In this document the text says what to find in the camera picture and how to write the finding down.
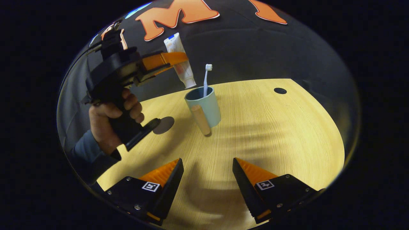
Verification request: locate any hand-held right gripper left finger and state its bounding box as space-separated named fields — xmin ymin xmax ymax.
xmin=104 ymin=157 xmax=185 ymax=226

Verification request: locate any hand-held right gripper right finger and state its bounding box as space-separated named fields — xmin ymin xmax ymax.
xmin=232 ymin=157 xmax=325 ymax=224

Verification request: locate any white toothpaste tube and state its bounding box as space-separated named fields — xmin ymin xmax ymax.
xmin=164 ymin=33 xmax=197 ymax=89

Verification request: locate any white toothbrush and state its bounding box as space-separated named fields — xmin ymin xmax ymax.
xmin=203 ymin=64 xmax=213 ymax=98

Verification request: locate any dark brown round coaster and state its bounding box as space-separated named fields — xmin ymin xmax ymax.
xmin=153 ymin=116 xmax=175 ymax=135

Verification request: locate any light blue cup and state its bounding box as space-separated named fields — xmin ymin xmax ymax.
xmin=184 ymin=86 xmax=221 ymax=136

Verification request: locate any wooden desktop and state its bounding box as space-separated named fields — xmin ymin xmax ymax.
xmin=96 ymin=78 xmax=345 ymax=230

